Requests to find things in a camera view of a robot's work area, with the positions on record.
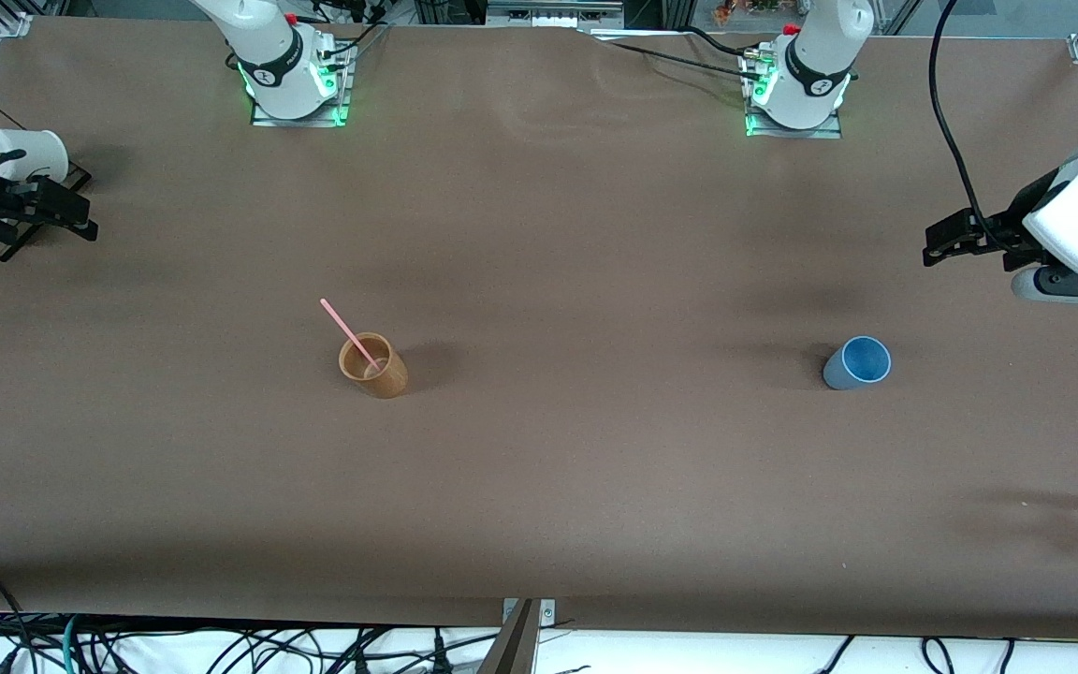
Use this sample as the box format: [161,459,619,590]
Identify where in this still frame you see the blue cup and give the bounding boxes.
[823,335,893,391]

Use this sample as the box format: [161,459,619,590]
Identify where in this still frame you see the white cup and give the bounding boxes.
[0,128,69,183]

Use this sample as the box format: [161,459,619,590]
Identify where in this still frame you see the pink chopstick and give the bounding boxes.
[319,298,386,374]

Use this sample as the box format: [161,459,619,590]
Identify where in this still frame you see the bamboo cup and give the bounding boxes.
[338,331,409,401]

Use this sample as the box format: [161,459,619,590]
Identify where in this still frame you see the grey electronics box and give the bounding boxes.
[486,0,626,27]

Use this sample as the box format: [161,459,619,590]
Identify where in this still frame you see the grey metal strut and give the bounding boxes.
[478,599,540,674]

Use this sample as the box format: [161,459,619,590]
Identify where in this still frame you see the black wire rack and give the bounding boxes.
[0,131,93,263]

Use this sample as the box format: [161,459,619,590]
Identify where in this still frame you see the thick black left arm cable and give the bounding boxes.
[929,0,1012,254]

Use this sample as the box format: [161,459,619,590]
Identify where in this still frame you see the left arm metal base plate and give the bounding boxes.
[745,47,844,139]

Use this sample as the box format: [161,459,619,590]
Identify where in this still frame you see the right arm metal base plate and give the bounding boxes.
[249,42,353,127]

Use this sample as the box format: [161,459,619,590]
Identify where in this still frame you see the short black table cable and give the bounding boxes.
[684,26,769,62]

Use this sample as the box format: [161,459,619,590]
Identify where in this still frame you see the long black table cable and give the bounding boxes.
[595,37,760,81]

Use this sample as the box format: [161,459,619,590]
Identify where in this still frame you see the black cables at right base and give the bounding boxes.
[291,0,390,59]

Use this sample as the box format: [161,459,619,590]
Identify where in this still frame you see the small metal table bracket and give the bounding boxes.
[502,599,556,626]

